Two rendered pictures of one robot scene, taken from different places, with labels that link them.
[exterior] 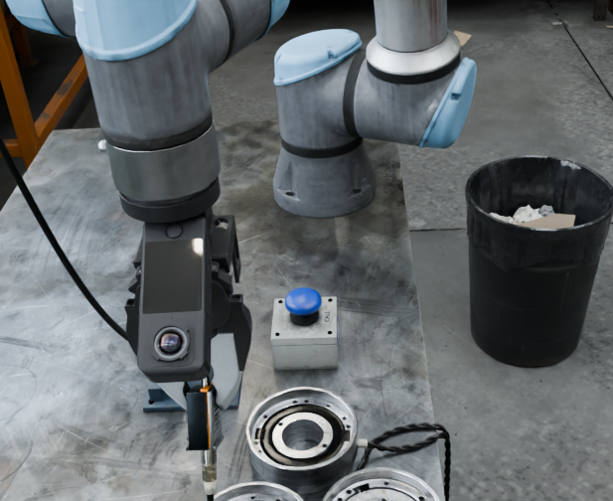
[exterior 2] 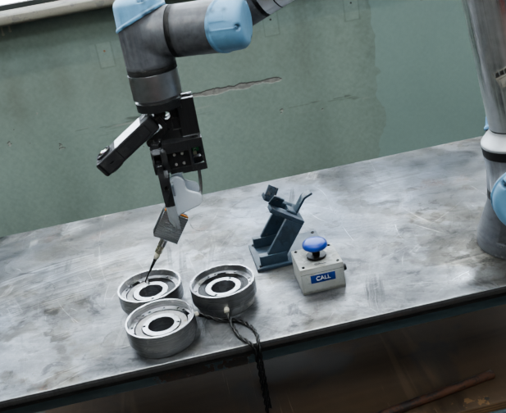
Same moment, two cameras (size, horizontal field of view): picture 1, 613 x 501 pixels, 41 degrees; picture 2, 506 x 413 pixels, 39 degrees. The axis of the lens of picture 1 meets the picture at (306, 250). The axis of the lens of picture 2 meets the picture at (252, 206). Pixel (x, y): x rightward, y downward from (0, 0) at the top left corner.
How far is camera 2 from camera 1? 1.06 m
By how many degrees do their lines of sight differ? 69
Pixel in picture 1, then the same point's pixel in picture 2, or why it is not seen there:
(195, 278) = (125, 137)
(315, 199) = (480, 230)
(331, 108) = not seen: hidden behind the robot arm
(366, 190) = not seen: outside the picture
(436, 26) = (505, 116)
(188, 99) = (132, 59)
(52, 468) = (205, 238)
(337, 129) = not seen: hidden behind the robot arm
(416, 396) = (286, 329)
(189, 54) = (131, 39)
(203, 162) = (141, 90)
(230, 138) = not seen: outside the picture
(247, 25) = (183, 38)
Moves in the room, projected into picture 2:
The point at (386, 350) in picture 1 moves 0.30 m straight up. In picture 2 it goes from (329, 309) to (303, 122)
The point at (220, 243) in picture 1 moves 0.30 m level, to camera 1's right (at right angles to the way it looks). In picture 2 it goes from (175, 141) to (210, 215)
